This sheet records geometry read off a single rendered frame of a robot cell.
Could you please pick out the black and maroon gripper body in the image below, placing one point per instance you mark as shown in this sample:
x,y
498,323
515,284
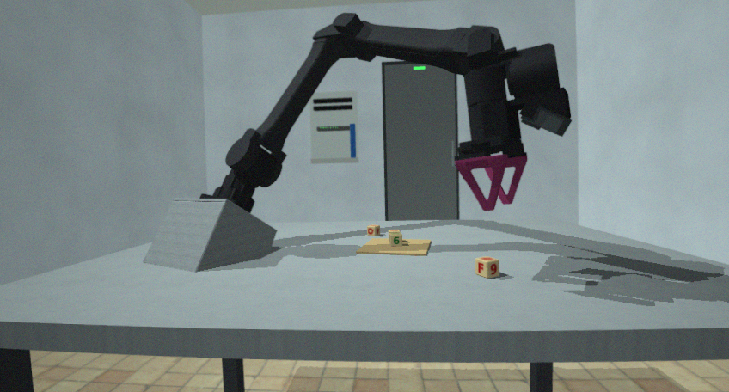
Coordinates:
x,y
513,147

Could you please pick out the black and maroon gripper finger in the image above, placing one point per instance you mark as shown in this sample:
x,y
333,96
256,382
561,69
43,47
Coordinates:
x,y
519,164
498,163

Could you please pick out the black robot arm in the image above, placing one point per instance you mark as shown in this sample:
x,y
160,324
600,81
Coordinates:
x,y
462,51

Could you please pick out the tan flat mat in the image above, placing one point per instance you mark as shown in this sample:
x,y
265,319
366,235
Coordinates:
x,y
409,247

